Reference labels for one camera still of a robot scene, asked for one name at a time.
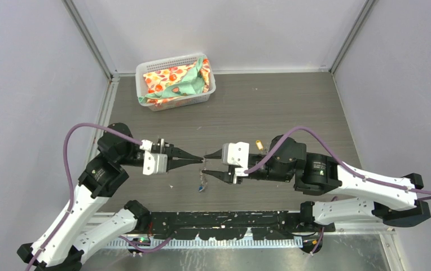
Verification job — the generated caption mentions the yellow tagged key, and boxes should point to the yellow tagged key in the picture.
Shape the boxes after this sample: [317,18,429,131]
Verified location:
[256,140,265,151]

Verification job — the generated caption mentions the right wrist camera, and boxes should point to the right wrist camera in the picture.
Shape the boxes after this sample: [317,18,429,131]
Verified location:
[222,142,249,183]

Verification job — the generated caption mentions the purple cable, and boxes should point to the purple cable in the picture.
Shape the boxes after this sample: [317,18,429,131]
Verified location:
[25,123,178,271]
[244,126,431,256]

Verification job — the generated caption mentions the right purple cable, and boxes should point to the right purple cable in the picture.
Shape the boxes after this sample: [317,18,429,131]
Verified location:
[244,126,431,256]

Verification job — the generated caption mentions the white cable duct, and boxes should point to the white cable duct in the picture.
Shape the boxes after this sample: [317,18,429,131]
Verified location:
[103,236,303,249]

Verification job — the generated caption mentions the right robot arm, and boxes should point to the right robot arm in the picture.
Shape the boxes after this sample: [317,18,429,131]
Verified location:
[202,135,431,232]

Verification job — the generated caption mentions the metal key organizer plate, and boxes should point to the metal key organizer plate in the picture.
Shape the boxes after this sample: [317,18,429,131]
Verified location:
[199,158,208,189]

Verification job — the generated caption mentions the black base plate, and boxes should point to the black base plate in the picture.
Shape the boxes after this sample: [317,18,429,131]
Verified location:
[129,211,323,241]

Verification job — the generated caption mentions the floral cloth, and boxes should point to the floral cloth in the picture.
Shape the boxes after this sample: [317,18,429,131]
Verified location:
[139,57,211,104]

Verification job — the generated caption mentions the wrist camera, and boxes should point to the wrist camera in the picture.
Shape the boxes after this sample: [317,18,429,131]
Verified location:
[222,142,249,183]
[140,138,168,176]

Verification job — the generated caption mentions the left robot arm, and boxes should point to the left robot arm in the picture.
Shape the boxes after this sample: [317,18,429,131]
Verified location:
[17,123,203,270]

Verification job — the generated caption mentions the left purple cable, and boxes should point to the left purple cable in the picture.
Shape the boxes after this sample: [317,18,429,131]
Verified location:
[25,123,178,271]

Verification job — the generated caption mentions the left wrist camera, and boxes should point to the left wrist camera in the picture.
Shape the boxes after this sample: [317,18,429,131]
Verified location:
[140,138,168,176]

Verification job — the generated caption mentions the white plastic basket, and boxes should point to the white plastic basket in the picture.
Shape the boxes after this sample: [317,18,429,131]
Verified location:
[135,53,216,111]

